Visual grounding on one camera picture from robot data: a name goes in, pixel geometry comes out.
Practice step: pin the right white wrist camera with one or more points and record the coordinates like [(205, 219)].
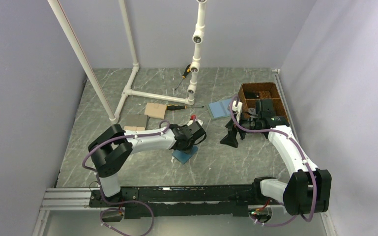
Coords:
[(237, 109)]

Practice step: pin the open green card holder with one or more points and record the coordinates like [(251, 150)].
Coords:
[(219, 109)]

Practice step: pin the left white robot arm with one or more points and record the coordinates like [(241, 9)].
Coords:
[(113, 147)]

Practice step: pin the black yellow screwdriver near pipe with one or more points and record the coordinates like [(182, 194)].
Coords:
[(181, 107)]

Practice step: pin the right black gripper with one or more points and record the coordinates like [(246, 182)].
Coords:
[(230, 138)]

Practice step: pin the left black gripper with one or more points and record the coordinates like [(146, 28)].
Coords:
[(191, 144)]

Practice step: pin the black yellow screwdriver far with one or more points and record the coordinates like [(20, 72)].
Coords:
[(184, 75)]

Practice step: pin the brown wicker basket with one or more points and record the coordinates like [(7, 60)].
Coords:
[(250, 93)]

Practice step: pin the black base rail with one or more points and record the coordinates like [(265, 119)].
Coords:
[(144, 201)]

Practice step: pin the teal blue card holder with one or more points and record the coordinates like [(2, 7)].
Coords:
[(184, 157)]

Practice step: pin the beige card holder lower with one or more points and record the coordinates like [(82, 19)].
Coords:
[(134, 128)]

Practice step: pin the tan card holder upper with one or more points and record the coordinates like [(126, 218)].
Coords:
[(155, 110)]

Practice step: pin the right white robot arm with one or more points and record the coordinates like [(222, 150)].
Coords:
[(308, 190)]

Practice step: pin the aluminium frame rail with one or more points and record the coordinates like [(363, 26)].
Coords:
[(75, 199)]

